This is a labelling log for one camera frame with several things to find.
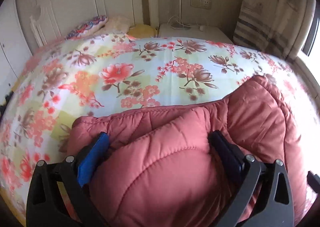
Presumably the pink quilted comforter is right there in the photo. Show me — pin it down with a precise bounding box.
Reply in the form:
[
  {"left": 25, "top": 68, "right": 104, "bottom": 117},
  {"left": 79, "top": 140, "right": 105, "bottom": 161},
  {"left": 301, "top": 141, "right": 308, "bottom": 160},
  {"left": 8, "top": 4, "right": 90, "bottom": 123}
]
[{"left": 67, "top": 76, "right": 306, "bottom": 226}]

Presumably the colourful patterned pillow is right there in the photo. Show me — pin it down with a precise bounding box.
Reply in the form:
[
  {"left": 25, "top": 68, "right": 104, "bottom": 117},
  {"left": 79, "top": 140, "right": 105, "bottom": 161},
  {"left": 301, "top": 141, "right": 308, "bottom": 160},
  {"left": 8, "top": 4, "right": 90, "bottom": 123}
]
[{"left": 65, "top": 15, "right": 108, "bottom": 40}]

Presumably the white wooden headboard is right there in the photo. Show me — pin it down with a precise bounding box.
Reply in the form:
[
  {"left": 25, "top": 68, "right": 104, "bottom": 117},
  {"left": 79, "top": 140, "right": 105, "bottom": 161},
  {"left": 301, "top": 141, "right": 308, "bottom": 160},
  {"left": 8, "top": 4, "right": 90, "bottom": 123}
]
[{"left": 30, "top": 0, "right": 159, "bottom": 47}]

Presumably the window frame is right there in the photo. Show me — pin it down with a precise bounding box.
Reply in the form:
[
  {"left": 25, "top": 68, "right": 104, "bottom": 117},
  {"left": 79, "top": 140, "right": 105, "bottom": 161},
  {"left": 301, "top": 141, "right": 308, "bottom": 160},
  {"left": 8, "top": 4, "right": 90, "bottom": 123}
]
[{"left": 302, "top": 0, "right": 319, "bottom": 56}]

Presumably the white charger cable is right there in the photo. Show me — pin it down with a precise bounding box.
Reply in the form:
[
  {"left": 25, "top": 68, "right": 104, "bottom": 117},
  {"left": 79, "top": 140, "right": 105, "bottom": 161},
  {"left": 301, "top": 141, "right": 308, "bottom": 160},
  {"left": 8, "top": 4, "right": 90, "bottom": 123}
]
[{"left": 167, "top": 15, "right": 193, "bottom": 30}]

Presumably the yellow blanket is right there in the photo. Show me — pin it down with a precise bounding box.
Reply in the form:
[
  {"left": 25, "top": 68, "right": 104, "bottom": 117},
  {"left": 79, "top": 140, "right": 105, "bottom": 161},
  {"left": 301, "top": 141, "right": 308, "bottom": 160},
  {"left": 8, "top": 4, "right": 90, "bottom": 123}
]
[{"left": 127, "top": 24, "right": 157, "bottom": 39}]

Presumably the beige striped curtain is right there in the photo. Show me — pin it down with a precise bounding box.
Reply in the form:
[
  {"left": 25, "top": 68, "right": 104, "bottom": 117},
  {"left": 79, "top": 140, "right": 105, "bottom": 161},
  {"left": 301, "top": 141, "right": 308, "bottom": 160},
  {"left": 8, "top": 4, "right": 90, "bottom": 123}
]
[{"left": 233, "top": 0, "right": 316, "bottom": 60}]

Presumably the white bedside table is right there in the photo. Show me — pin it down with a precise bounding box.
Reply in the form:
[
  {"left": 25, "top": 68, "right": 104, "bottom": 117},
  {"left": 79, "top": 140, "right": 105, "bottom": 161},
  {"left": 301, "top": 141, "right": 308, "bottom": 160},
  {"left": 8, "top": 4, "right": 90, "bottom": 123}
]
[{"left": 158, "top": 23, "right": 233, "bottom": 44}]

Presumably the cream fluffy blanket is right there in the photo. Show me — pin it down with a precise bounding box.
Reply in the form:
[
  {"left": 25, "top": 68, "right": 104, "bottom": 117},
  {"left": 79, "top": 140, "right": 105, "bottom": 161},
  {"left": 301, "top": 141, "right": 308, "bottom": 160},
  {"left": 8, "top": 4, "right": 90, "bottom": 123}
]
[{"left": 95, "top": 15, "right": 130, "bottom": 35}]

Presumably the floral bed sheet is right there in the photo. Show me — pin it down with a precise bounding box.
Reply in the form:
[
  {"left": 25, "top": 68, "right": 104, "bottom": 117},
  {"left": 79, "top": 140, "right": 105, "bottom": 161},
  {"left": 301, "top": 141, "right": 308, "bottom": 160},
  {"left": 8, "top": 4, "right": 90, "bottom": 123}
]
[{"left": 1, "top": 34, "right": 306, "bottom": 221}]

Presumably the white wardrobe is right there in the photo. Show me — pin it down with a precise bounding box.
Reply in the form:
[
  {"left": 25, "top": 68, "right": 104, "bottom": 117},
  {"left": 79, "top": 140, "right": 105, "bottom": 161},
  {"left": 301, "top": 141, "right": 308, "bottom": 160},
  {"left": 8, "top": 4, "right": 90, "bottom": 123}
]
[{"left": 0, "top": 0, "right": 31, "bottom": 101}]

